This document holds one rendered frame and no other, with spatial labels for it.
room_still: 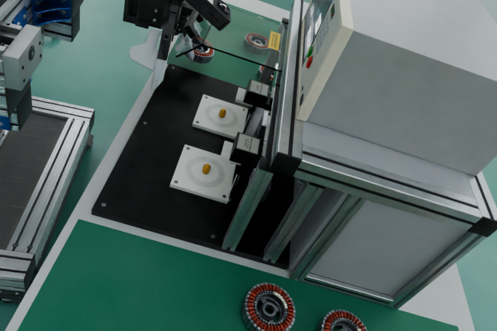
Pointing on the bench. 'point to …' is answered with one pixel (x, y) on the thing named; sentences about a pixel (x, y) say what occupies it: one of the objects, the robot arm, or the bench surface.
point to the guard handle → (193, 24)
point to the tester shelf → (370, 160)
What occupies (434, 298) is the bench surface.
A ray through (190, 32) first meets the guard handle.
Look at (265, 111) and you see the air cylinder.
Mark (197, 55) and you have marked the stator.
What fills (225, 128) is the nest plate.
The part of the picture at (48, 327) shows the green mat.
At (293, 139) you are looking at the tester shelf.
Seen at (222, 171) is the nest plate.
